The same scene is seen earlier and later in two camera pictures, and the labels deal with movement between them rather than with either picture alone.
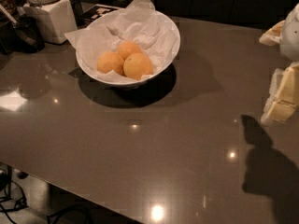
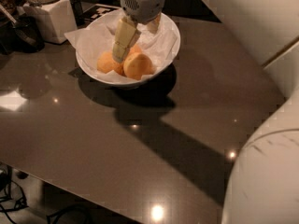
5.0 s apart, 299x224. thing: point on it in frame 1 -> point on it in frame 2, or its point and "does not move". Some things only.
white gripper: x=291 y=35 -> x=146 y=6
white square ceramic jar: x=56 y=14 does not move
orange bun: x=109 y=62 does not move
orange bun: x=137 y=64 does not move
